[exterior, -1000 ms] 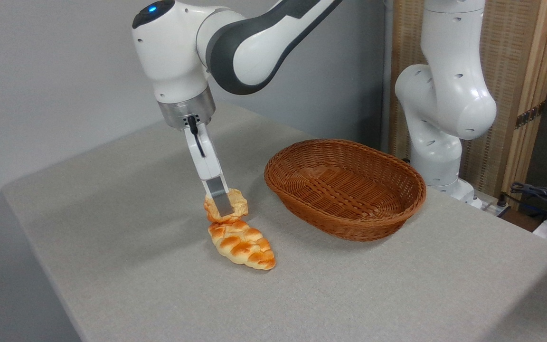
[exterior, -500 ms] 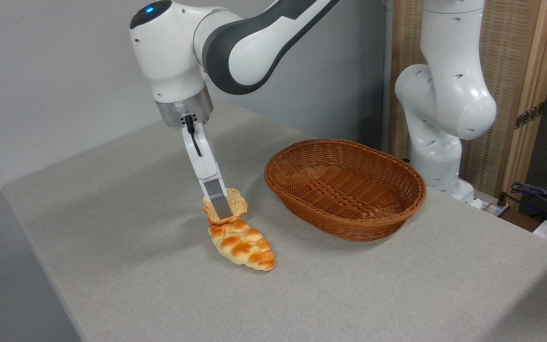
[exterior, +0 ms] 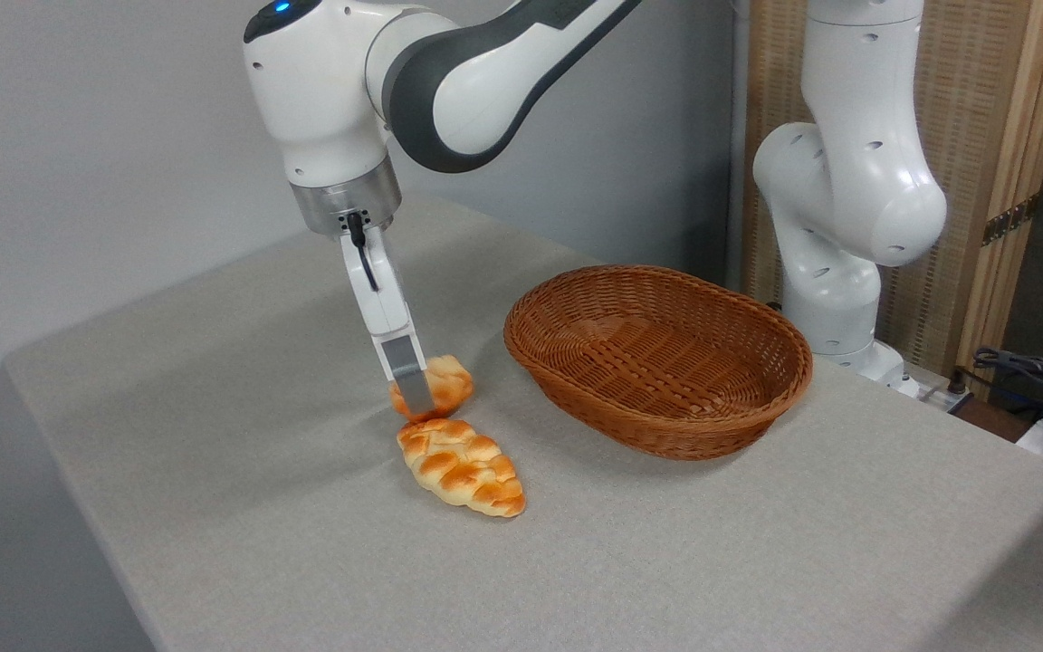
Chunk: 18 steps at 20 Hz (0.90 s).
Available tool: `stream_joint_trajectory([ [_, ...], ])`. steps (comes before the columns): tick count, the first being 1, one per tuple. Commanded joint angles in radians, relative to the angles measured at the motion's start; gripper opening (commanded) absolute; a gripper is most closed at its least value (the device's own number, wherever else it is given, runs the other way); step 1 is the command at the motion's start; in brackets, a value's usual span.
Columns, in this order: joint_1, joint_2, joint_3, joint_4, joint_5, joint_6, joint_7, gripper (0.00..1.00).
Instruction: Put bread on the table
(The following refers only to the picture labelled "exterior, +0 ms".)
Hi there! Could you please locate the brown wicker basket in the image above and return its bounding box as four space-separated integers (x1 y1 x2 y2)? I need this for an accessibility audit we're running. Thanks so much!
502 264 814 462

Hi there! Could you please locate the white power strip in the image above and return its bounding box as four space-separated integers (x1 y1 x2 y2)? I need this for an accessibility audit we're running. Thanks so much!
916 377 971 414

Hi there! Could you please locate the brass screen hinge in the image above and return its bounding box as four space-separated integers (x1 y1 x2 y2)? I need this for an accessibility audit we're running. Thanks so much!
981 195 1040 247

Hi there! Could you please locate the black cable bundle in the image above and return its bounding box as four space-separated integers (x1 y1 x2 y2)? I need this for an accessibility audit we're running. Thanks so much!
972 348 1043 428

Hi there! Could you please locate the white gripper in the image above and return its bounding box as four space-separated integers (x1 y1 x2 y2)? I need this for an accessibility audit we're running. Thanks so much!
339 225 435 417

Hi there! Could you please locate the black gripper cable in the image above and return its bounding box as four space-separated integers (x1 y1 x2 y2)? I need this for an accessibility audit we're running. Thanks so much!
345 211 381 293

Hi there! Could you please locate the small round bread roll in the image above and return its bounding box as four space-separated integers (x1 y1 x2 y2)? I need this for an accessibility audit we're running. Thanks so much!
389 354 475 422

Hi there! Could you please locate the wooden folding screen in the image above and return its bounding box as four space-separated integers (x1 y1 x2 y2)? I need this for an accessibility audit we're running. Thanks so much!
743 0 1043 399

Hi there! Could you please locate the grey vertical pole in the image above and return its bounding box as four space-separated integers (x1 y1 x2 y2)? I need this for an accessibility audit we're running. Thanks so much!
728 0 751 291

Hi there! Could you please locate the braided bread loaf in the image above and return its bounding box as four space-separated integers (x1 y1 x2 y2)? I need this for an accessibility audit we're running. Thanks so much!
396 417 527 519

